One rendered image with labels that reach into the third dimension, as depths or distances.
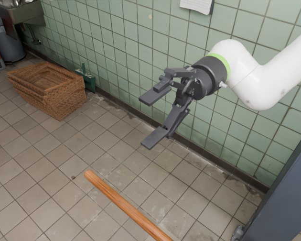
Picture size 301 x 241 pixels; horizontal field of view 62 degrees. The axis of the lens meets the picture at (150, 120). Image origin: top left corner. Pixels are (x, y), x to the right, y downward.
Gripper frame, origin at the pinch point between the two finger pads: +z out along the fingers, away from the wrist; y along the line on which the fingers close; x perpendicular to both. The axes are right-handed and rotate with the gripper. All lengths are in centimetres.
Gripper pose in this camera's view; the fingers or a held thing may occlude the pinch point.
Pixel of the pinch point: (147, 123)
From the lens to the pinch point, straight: 54.7
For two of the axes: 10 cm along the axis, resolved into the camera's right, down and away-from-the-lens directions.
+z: -6.6, 5.3, -5.3
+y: 0.0, 7.1, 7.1
